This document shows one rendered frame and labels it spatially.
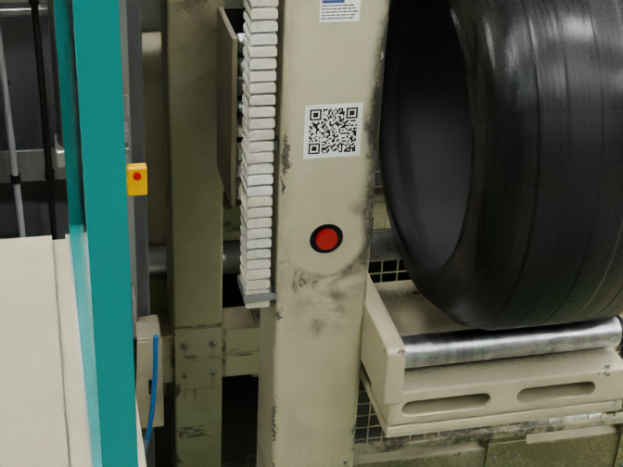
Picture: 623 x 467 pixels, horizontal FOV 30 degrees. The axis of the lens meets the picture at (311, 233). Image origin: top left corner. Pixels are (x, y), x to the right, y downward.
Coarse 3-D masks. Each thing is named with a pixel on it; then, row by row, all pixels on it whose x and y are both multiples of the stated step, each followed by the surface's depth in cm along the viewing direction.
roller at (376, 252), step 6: (372, 234) 185; (378, 234) 185; (384, 234) 185; (390, 234) 185; (372, 240) 184; (378, 240) 184; (384, 240) 184; (390, 240) 184; (372, 246) 183; (378, 246) 184; (384, 246) 184; (390, 246) 184; (396, 246) 184; (372, 252) 183; (378, 252) 184; (384, 252) 184; (390, 252) 184; (396, 252) 184; (372, 258) 184; (378, 258) 184; (384, 258) 185; (390, 258) 185; (396, 258) 185
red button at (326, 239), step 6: (318, 234) 155; (324, 234) 155; (330, 234) 155; (336, 234) 155; (318, 240) 155; (324, 240) 155; (330, 240) 155; (336, 240) 156; (318, 246) 156; (324, 246) 156; (330, 246) 156
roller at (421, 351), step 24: (408, 336) 161; (432, 336) 161; (456, 336) 161; (480, 336) 162; (504, 336) 163; (528, 336) 163; (552, 336) 164; (576, 336) 165; (600, 336) 165; (408, 360) 160; (432, 360) 160; (456, 360) 162
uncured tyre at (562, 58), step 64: (448, 0) 145; (512, 0) 136; (576, 0) 136; (448, 64) 187; (512, 64) 135; (576, 64) 134; (384, 128) 180; (448, 128) 189; (512, 128) 135; (576, 128) 134; (384, 192) 182; (448, 192) 188; (512, 192) 137; (576, 192) 136; (448, 256) 181; (512, 256) 141; (576, 256) 141; (512, 320) 151; (576, 320) 157
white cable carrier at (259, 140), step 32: (256, 0) 138; (256, 32) 140; (256, 64) 142; (256, 96) 144; (256, 128) 146; (256, 160) 149; (256, 192) 151; (256, 224) 153; (256, 256) 156; (256, 288) 159
